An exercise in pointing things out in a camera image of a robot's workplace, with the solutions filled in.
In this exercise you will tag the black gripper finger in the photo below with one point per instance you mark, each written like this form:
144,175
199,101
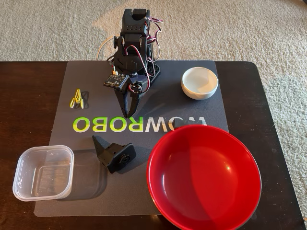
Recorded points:
134,103
121,100

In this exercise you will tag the small black plastic block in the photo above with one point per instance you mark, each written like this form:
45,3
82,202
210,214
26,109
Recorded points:
177,123

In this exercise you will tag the black printed gripper part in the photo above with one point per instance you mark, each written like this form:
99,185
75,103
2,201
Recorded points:
115,155

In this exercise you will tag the small white bowl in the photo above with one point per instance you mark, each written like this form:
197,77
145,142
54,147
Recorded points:
199,82

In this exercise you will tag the clear plastic container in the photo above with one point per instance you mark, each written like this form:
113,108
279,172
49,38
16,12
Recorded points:
43,172

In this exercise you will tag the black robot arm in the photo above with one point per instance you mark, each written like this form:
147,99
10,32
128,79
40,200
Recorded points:
133,40

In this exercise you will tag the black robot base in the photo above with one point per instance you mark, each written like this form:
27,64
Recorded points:
153,70

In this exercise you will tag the large red bowl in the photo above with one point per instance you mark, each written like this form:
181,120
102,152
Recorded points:
204,177

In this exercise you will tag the dark grey WOWROBO mat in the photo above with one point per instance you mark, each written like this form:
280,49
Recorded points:
96,191

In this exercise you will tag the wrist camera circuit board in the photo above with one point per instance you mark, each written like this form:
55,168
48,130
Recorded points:
115,81

